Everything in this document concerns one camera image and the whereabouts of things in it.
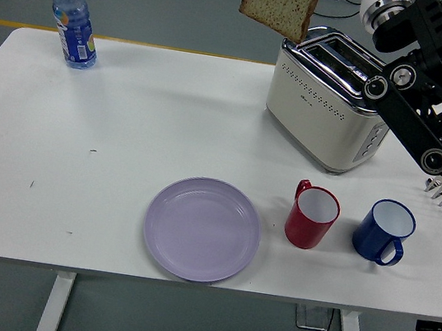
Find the slice of bread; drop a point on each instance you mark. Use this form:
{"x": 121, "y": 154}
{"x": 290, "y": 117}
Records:
{"x": 278, "y": 3}

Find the cream and chrome toaster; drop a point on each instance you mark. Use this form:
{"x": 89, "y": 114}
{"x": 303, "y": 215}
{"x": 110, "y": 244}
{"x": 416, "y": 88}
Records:
{"x": 315, "y": 117}

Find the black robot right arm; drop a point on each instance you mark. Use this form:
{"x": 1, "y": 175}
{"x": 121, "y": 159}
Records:
{"x": 411, "y": 119}

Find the lilac round plate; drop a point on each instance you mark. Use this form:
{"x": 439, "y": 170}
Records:
{"x": 201, "y": 229}

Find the red mug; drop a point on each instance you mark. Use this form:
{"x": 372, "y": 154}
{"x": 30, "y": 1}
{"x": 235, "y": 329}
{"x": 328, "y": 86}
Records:
{"x": 302, "y": 232}

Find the blue mug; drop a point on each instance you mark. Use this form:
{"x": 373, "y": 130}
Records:
{"x": 368, "y": 237}

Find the clear bottle with blue cap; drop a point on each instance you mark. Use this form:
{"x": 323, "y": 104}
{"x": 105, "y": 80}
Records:
{"x": 74, "y": 35}

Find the clear bracket under table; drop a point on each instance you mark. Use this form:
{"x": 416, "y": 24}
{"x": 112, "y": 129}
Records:
{"x": 310, "y": 318}

